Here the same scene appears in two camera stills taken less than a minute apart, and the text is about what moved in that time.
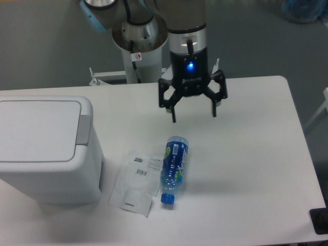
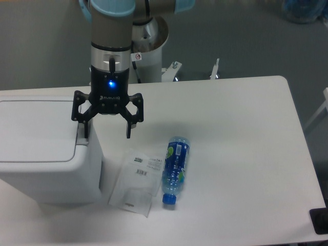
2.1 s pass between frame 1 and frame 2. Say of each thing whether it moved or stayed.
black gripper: moved
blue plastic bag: stayed
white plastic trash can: stayed
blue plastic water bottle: stayed
